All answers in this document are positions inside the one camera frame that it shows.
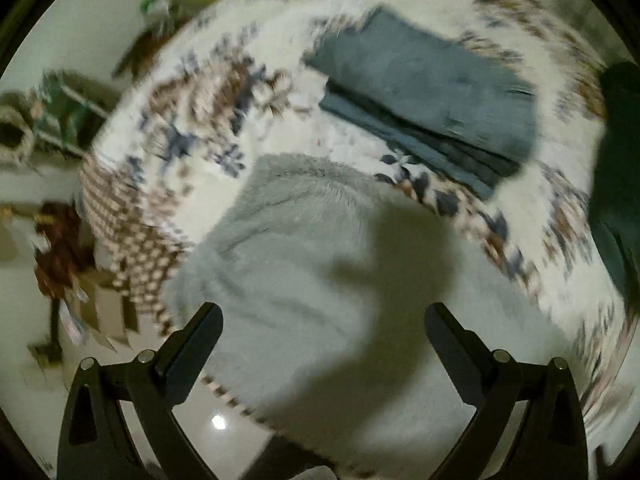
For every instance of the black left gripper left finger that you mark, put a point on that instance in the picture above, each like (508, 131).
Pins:
(95, 442)

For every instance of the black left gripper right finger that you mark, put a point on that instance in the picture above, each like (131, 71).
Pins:
(551, 440)

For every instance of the grey fluffy pants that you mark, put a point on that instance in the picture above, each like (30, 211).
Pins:
(323, 275)

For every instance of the open cardboard box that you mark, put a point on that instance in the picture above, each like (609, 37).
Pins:
(108, 314)

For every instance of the red brown cloth pile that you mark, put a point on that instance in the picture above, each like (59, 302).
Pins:
(70, 250)

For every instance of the dark green blanket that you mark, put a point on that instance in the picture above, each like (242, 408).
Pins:
(613, 213)

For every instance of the folded blue-grey clothes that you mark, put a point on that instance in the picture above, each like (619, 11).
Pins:
(463, 115)

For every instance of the green metal shelf rack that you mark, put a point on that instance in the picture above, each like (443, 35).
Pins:
(66, 116)

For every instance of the floral bed blanket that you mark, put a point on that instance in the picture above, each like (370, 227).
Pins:
(233, 86)

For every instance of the green white items pile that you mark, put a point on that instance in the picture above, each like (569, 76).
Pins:
(160, 13)

